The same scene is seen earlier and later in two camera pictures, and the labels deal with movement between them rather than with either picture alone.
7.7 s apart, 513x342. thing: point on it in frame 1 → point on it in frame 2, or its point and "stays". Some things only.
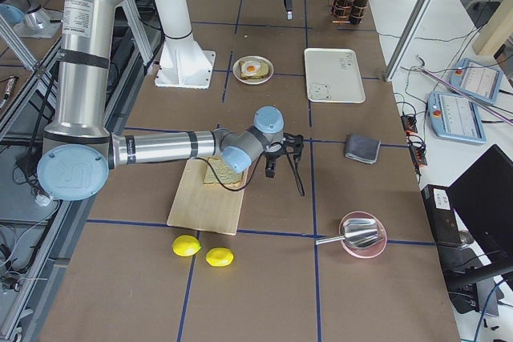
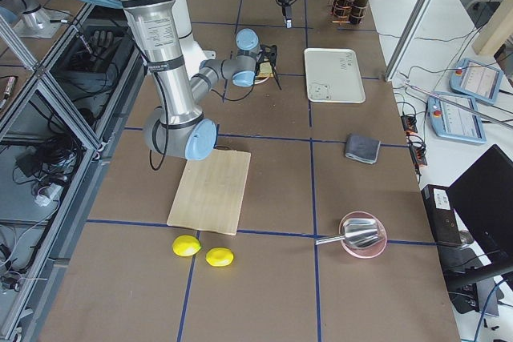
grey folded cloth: x=362 y=149 stays
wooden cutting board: x=206 y=207 stays
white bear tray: x=333 y=76 stays
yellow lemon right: x=220 y=256 stays
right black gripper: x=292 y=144 → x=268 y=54
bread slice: x=231 y=179 → x=265 y=70
